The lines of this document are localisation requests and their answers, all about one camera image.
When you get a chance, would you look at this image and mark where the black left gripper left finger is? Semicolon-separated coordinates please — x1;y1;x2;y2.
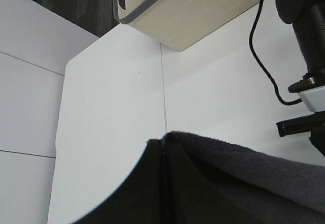
75;140;164;223

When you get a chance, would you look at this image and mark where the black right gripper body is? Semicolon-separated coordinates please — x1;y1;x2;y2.
276;113;324;156

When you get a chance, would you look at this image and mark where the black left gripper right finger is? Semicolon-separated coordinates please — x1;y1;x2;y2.
162;137;324;223

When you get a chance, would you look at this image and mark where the dark grey towel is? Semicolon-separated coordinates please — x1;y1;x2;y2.
164;132;324;214

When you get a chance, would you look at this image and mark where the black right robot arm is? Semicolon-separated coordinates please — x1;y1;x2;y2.
275;0;324;154

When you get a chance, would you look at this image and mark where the beige basket grey rim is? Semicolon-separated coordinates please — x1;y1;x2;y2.
113;0;259;51

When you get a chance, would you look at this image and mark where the black cable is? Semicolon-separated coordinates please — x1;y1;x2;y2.
248;0;303;106

